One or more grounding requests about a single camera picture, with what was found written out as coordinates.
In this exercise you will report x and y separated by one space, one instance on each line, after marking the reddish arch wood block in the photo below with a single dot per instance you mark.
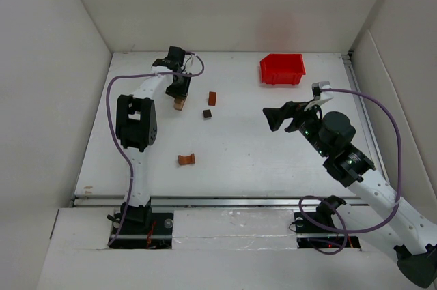
186 160

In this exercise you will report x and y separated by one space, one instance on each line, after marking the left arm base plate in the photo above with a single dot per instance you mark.
155 234

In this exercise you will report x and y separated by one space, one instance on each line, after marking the white foam front panel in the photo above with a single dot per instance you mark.
233 229

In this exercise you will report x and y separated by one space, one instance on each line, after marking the light long wood block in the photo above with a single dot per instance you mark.
179 104

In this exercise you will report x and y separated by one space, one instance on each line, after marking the aluminium front rail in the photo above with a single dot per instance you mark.
192 201

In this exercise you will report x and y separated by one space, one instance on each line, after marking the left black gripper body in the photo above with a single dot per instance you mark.
180 89

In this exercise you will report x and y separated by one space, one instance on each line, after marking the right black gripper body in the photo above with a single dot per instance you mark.
293 117

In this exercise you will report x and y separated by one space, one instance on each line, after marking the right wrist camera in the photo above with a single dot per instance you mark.
318 87

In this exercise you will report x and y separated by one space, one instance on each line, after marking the reddish short wood block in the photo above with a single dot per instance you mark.
212 98

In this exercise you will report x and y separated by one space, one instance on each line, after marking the aluminium right rail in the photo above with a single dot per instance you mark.
374 151

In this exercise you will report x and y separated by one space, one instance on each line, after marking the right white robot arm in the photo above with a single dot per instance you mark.
402 234

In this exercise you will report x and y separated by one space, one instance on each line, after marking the aluminium rail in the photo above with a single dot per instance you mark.
192 201
374 151

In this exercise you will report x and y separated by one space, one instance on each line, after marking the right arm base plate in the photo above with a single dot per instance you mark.
311 236

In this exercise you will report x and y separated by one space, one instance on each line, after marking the dark brown wood block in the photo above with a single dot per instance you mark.
207 114

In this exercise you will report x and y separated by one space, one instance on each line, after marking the red plastic bin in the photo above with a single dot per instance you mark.
282 69

